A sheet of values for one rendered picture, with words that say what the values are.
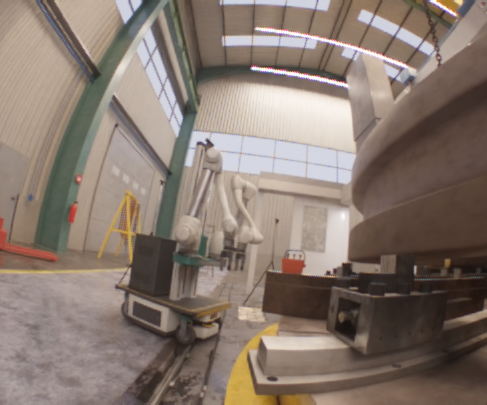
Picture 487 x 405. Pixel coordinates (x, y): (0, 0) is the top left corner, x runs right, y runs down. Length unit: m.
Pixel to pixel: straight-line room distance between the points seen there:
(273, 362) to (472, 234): 0.87
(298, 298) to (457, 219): 1.45
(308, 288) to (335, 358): 1.18
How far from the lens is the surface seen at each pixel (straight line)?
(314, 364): 0.93
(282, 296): 2.08
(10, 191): 6.75
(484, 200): 1.04
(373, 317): 0.88
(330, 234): 5.44
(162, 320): 1.96
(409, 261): 1.13
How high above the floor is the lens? 0.77
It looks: 13 degrees up
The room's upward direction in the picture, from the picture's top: 8 degrees clockwise
